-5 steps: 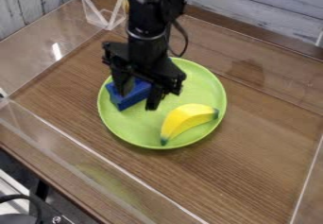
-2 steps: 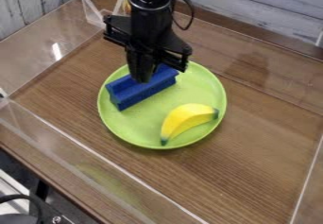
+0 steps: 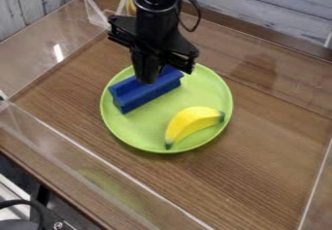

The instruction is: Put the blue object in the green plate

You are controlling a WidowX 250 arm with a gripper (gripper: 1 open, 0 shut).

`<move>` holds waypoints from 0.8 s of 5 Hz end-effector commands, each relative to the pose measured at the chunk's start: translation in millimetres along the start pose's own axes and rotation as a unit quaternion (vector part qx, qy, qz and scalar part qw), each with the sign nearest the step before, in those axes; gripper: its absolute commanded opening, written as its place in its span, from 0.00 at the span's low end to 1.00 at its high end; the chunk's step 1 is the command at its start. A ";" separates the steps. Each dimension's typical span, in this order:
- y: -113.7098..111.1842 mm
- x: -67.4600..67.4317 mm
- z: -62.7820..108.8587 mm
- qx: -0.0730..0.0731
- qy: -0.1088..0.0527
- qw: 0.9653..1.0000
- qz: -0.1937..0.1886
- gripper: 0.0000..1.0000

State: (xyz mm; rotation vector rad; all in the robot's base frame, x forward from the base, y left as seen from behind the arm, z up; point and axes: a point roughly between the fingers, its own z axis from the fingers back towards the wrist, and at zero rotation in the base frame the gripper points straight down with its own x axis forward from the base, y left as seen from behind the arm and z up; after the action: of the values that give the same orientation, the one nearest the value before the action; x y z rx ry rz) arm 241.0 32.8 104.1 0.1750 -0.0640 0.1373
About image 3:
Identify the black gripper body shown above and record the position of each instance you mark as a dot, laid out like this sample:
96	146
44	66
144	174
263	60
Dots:
155	36

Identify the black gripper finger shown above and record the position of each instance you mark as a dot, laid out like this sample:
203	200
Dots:
155	64
139	65

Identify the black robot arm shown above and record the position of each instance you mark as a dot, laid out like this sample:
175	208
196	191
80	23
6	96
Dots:
156	8

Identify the green round plate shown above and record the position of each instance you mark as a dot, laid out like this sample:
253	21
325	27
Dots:
141	127

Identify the yellow toy banana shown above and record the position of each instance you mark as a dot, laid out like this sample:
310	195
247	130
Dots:
188	121

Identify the clear acrylic corner bracket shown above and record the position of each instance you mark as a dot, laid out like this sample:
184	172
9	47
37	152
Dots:
97	16

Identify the clear acrylic front wall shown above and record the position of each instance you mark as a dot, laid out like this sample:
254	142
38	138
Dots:
105	194

